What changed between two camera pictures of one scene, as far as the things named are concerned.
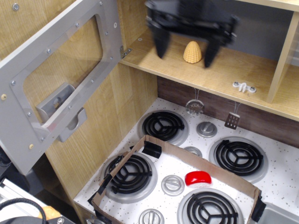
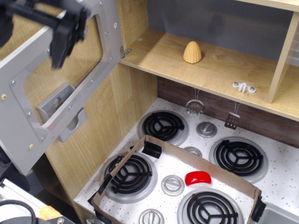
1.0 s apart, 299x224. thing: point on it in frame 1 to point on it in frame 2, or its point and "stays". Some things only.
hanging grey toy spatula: [232, 119] stays
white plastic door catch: [244, 87] stays
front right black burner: [211, 207] stays
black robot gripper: [218, 18] to [74, 13]
